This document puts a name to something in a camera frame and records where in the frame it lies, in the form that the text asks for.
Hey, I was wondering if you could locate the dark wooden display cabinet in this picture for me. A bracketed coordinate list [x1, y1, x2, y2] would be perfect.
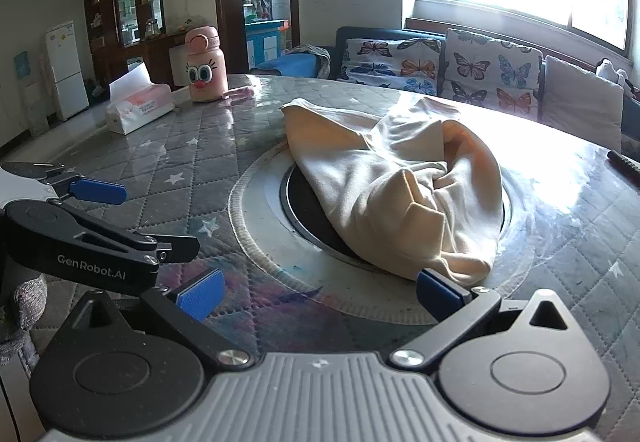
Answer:
[82, 0, 190, 95]

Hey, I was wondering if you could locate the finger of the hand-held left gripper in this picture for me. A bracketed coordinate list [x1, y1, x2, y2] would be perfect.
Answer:
[59, 208, 202, 269]
[2, 162, 128, 207]

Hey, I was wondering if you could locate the white plush toy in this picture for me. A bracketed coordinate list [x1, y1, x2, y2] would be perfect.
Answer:
[596, 58, 634, 92]

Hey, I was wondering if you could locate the butterfly print cushion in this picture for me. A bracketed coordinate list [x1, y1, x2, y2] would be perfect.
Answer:
[439, 28, 545, 124]
[341, 37, 444, 98]

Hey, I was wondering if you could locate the person's left hand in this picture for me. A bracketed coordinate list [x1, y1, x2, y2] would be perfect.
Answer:
[0, 274, 49, 367]

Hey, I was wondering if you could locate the pink cartoon face bottle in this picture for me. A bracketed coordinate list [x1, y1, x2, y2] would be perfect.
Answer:
[185, 25, 230, 103]

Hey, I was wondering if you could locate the blue cabinet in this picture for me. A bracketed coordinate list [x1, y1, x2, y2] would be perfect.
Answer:
[244, 18, 292, 69]

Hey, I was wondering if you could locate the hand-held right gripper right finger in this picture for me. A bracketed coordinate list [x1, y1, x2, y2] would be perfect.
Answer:
[389, 268, 586, 370]

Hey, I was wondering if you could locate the blue grey cloth bundle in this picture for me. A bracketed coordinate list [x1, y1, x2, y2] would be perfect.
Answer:
[250, 44, 332, 79]

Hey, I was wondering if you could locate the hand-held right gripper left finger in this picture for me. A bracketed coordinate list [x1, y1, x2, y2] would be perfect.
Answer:
[75, 268, 257, 370]

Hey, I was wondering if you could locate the pink white tissue box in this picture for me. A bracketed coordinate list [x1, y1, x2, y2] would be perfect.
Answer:
[104, 62, 177, 137]

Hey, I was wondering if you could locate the white refrigerator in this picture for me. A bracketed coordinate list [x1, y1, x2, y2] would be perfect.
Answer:
[45, 20, 91, 122]

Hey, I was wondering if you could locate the cream cloth garment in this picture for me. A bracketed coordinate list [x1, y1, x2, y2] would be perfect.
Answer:
[279, 97, 505, 284]

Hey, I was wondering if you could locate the black remote control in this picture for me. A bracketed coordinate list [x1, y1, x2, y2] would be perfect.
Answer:
[606, 149, 640, 176]

